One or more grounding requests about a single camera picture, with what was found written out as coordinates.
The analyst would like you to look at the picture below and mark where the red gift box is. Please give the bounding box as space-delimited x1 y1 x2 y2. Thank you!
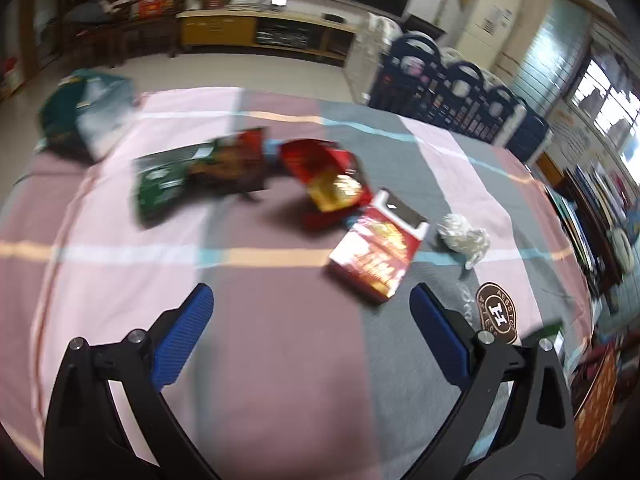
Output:
138 0 181 16

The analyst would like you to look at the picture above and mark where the dark green snack packet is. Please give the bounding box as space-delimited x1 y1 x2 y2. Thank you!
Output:
131 142 217 227

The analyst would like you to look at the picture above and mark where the navy playpen fence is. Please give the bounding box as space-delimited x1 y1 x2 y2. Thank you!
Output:
369 31 554 162

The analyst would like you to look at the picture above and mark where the yellow tv cabinet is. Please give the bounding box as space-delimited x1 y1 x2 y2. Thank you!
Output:
176 9 359 67

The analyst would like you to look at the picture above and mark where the pink grey plaid blanket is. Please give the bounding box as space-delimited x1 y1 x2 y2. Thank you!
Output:
0 87 596 480

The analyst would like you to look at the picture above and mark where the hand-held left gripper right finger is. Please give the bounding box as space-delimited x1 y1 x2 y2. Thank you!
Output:
400 282 578 480

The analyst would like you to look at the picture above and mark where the white crumpled plastic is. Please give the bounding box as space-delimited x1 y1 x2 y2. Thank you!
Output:
437 213 492 271

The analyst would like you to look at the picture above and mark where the row of books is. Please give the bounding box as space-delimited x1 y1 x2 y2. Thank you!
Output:
549 160 640 301

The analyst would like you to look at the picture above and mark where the orange box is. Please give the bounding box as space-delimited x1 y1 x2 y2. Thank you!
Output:
574 344 620 467

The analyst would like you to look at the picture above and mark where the dark wooden chair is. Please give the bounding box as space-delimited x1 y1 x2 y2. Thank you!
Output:
62 0 138 68
122 0 193 58

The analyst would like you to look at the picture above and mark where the white standing air conditioner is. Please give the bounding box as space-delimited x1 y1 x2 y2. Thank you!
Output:
456 0 524 69

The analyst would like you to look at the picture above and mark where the brown snack packet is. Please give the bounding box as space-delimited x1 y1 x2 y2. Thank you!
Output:
189 127 269 197

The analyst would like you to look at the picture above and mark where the red patterned carton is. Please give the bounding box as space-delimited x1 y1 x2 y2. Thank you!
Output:
327 188 431 307

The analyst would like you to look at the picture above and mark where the teal shopping bag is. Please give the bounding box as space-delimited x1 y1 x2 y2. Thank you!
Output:
39 70 137 162

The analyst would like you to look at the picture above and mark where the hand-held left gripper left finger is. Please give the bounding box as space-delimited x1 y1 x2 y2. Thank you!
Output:
44 282 221 480

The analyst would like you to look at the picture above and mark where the green foil packet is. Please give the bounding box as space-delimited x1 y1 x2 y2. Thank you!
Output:
529 321 565 343

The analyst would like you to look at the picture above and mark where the red chip bag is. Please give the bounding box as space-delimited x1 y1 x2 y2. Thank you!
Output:
276 138 374 232

